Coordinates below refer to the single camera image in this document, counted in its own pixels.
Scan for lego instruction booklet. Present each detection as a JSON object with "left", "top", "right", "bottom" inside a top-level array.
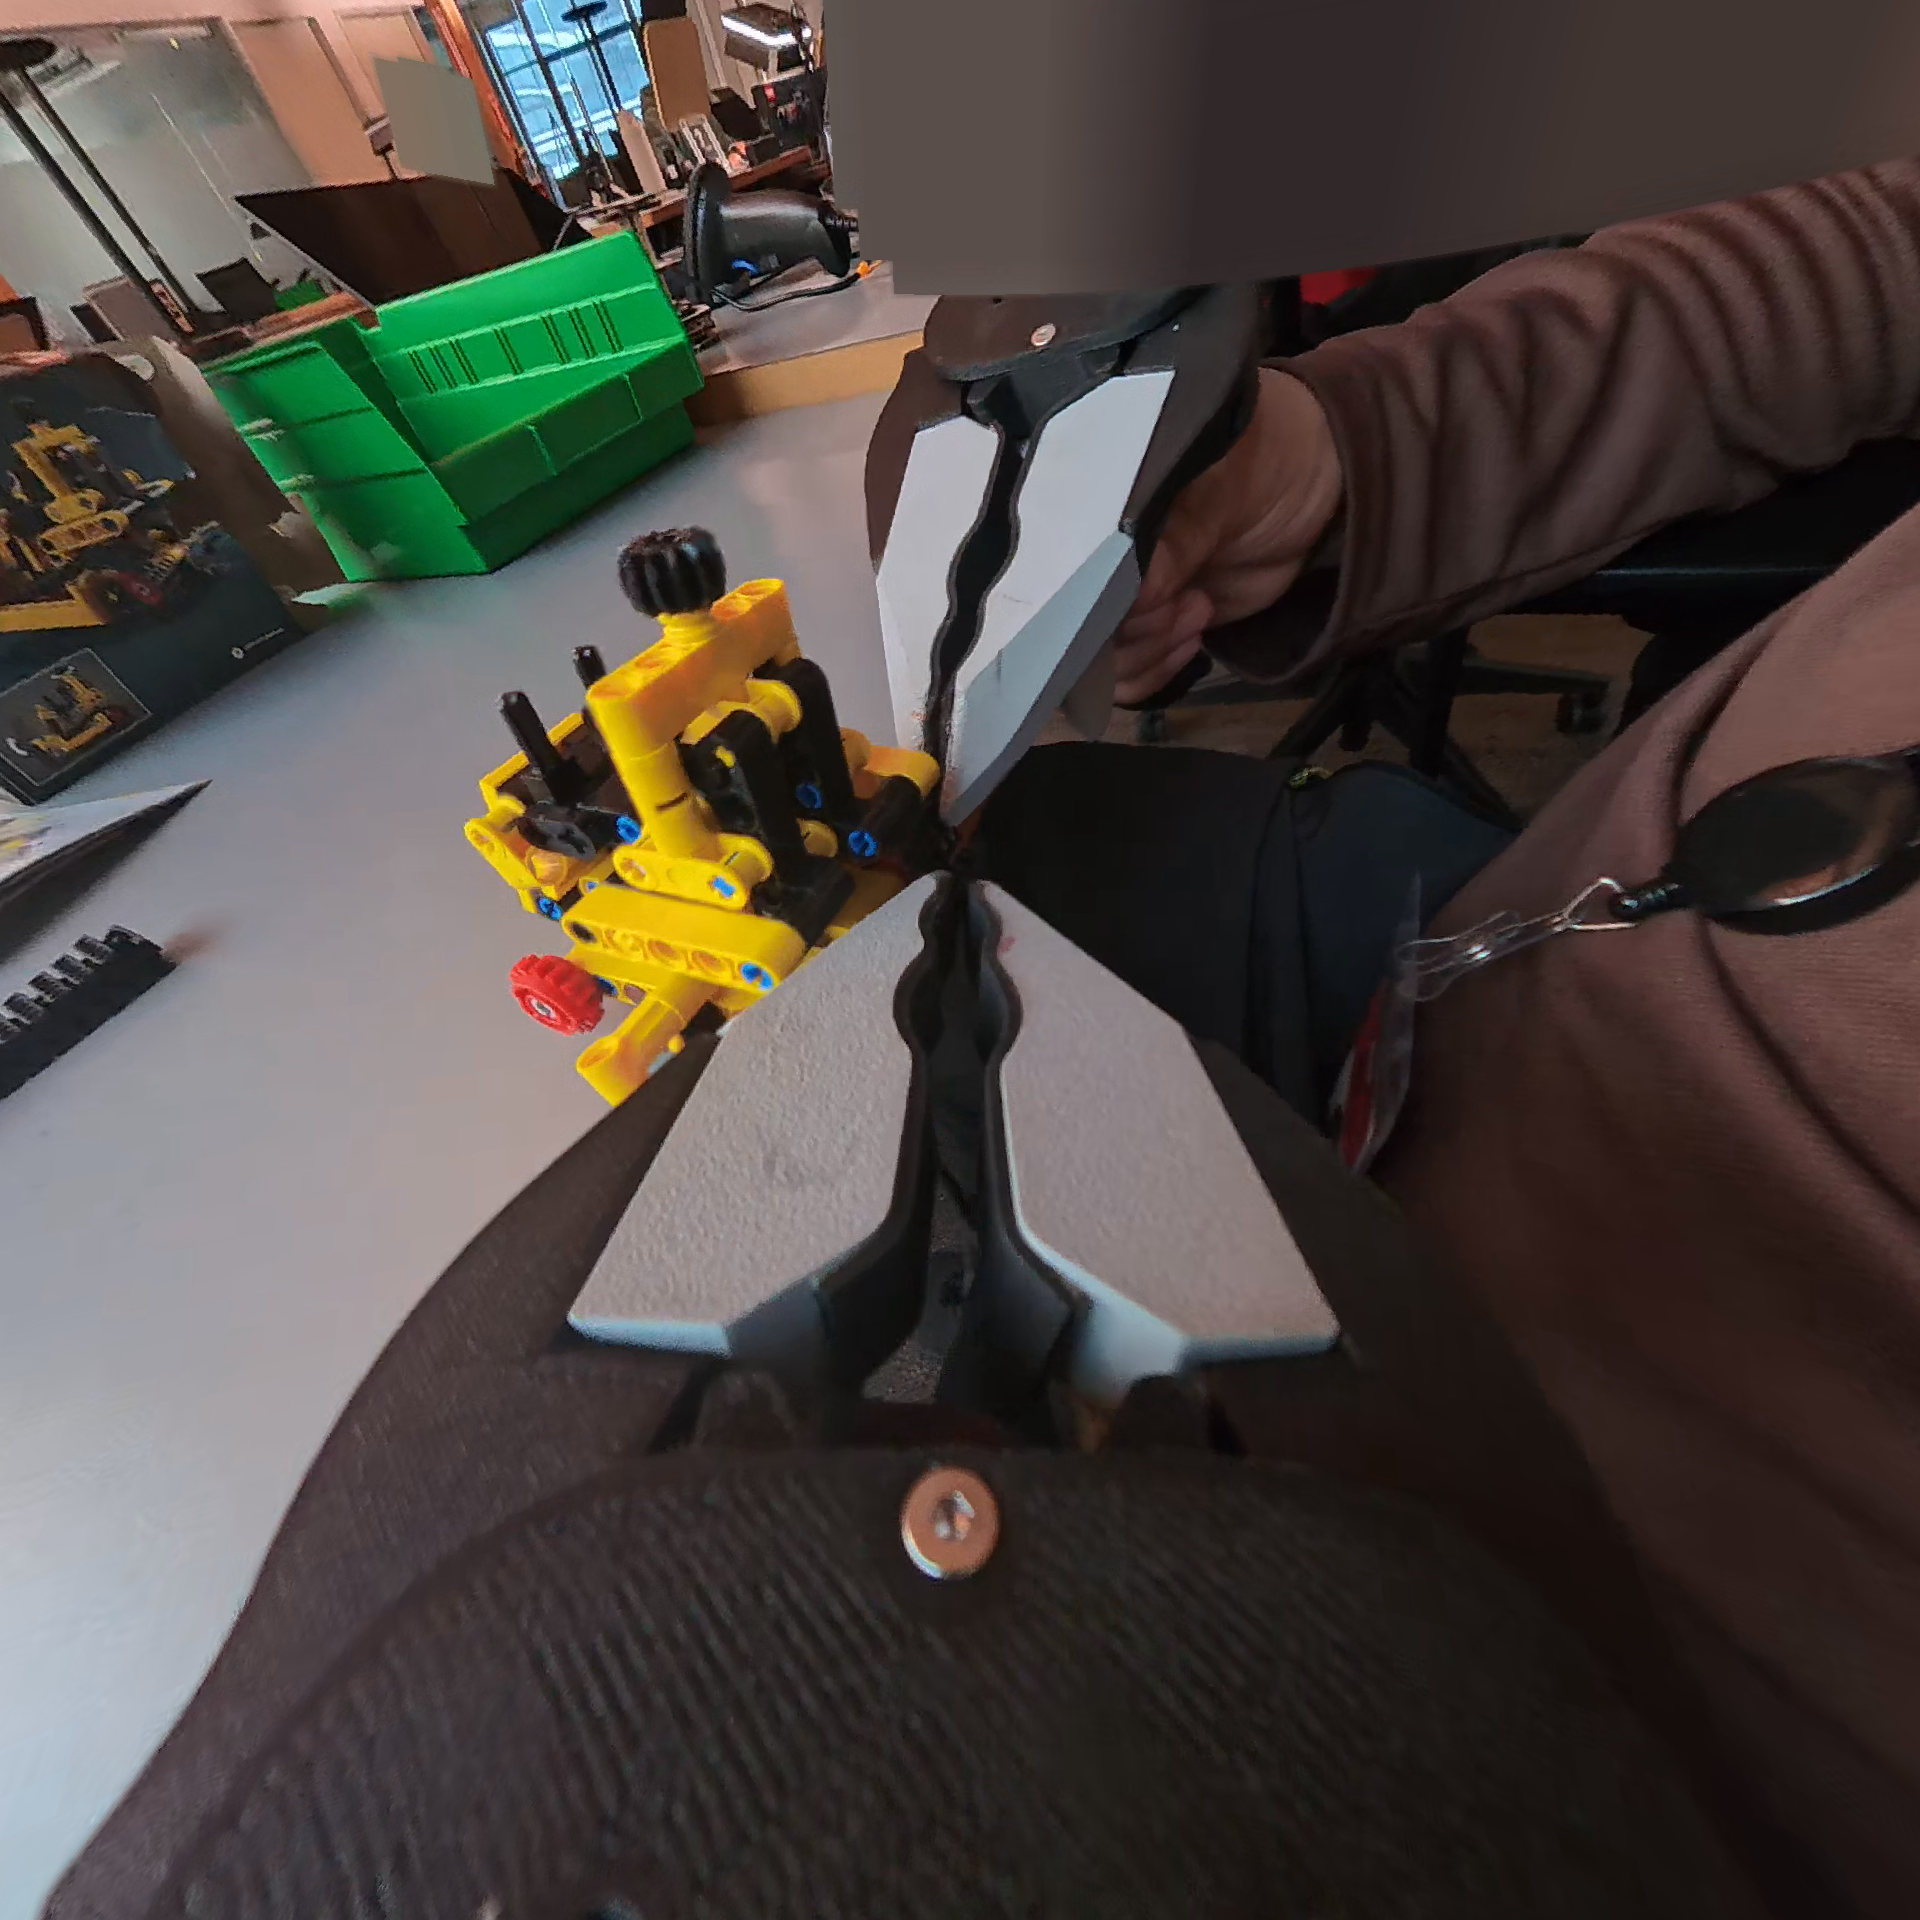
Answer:
[{"left": 0, "top": 781, "right": 212, "bottom": 919}]

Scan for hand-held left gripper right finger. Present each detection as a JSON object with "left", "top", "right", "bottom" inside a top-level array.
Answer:
[{"left": 956, "top": 877, "right": 1342, "bottom": 1404}]

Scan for black office chair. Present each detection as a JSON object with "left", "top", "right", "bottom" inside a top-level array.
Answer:
[{"left": 1140, "top": 525, "right": 1920, "bottom": 752}]

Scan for person's right hand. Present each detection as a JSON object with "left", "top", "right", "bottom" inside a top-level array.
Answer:
[{"left": 1112, "top": 367, "right": 1350, "bottom": 708}]

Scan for person's right forearm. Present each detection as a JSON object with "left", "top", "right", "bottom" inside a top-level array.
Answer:
[{"left": 1200, "top": 157, "right": 1920, "bottom": 678}]

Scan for nested green storage bins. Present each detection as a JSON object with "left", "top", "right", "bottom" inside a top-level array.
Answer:
[{"left": 201, "top": 229, "right": 703, "bottom": 585}]

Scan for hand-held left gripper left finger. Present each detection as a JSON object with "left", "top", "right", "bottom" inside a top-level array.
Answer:
[{"left": 565, "top": 871, "right": 961, "bottom": 1399}]

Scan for black badge reel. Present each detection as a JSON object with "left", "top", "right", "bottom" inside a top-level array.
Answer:
[{"left": 1612, "top": 750, "right": 1920, "bottom": 940}]

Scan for yellow lego vehicle model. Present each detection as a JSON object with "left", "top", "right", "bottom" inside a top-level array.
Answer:
[{"left": 462, "top": 528, "right": 947, "bottom": 1111}]

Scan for black lego track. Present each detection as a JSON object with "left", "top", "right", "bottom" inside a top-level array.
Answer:
[{"left": 0, "top": 926, "right": 180, "bottom": 1100}]

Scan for black barcode scanner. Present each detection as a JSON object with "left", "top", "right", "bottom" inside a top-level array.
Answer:
[{"left": 681, "top": 157, "right": 864, "bottom": 310}]

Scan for clear badge holder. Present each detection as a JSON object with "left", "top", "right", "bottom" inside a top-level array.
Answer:
[{"left": 1325, "top": 877, "right": 1638, "bottom": 1173}]

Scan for dark brown panel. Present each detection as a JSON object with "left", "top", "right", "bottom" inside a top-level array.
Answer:
[{"left": 236, "top": 168, "right": 593, "bottom": 310}]

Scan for lego set box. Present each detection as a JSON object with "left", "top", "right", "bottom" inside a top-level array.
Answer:
[{"left": 0, "top": 337, "right": 347, "bottom": 804}]

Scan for person's brown sweater torso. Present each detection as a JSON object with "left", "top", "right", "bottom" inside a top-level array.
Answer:
[{"left": 1320, "top": 511, "right": 1920, "bottom": 1920}]

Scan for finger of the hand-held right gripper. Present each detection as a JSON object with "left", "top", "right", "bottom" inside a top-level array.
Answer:
[
  {"left": 936, "top": 367, "right": 1179, "bottom": 829},
  {"left": 870, "top": 412, "right": 1038, "bottom": 752}
]

